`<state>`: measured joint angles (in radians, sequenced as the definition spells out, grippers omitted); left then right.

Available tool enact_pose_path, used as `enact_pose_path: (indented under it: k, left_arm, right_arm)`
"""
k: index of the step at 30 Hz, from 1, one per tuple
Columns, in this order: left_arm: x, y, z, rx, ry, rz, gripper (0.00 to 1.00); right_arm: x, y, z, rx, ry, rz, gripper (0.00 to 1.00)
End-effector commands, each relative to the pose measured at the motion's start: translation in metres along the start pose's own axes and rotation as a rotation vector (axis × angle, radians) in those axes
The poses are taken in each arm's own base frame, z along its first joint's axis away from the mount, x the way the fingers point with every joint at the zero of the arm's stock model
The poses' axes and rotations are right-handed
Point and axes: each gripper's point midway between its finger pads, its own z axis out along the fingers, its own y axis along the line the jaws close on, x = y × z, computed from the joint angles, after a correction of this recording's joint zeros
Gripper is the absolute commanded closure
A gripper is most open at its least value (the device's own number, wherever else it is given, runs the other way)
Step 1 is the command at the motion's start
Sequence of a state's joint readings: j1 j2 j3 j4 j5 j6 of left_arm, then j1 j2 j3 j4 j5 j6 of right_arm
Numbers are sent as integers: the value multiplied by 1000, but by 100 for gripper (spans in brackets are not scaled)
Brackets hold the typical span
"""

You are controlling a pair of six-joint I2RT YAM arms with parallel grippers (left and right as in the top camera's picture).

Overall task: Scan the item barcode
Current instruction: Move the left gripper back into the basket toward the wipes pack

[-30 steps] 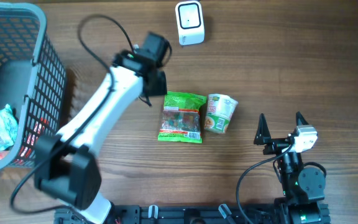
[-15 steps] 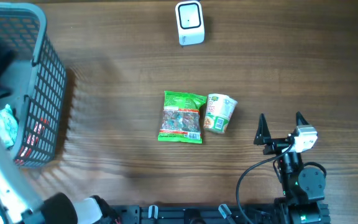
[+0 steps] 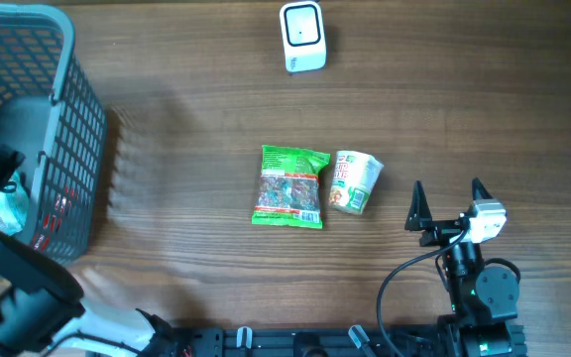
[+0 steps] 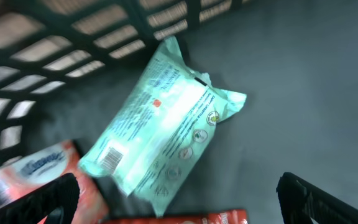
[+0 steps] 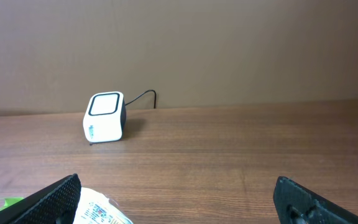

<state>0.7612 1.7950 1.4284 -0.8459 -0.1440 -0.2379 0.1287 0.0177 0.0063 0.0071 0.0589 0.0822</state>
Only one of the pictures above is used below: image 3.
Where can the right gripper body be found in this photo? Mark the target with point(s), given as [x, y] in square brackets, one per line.
[445, 231]

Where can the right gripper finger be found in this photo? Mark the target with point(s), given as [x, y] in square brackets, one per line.
[479, 192]
[419, 217]

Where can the light teal snack packet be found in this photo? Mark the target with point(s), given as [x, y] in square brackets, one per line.
[14, 206]

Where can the instant noodle cup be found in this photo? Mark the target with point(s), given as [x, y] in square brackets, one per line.
[354, 177]

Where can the green gummy candy bag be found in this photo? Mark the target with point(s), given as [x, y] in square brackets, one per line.
[289, 187]

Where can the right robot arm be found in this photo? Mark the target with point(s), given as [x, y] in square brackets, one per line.
[483, 293]

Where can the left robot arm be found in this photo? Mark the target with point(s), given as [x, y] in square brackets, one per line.
[43, 307]

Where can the white barcode scanner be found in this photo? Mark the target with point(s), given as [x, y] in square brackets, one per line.
[303, 36]

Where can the grey plastic shopping basket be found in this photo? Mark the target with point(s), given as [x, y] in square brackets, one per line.
[50, 113]

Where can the black mounting rail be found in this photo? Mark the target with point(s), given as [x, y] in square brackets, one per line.
[315, 342]

